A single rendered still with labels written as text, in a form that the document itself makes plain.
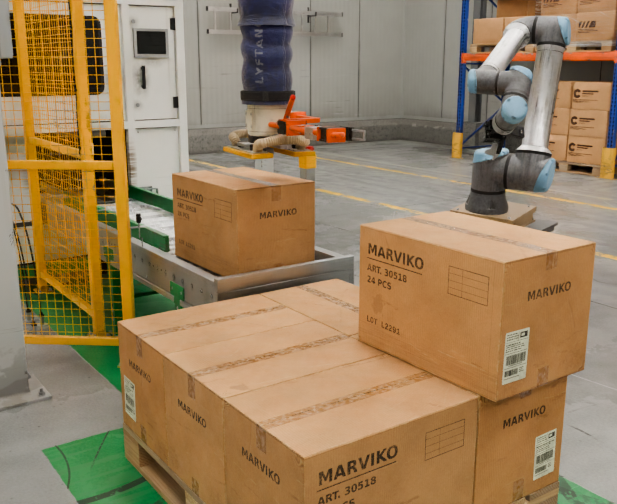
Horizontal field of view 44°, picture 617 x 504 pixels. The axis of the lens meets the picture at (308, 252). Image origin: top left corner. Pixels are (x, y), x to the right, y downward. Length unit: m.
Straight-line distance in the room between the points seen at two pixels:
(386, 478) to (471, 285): 0.57
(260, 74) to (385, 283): 1.15
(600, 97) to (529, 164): 7.48
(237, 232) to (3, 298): 1.06
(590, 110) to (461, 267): 8.80
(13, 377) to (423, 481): 2.08
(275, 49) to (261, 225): 0.72
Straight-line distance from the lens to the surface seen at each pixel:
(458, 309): 2.20
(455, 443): 2.21
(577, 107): 10.99
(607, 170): 10.59
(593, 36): 10.82
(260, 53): 3.16
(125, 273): 3.74
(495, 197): 3.41
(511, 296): 2.11
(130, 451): 2.99
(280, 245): 3.29
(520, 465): 2.48
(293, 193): 3.29
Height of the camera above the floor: 1.45
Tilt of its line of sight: 14 degrees down
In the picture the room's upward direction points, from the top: straight up
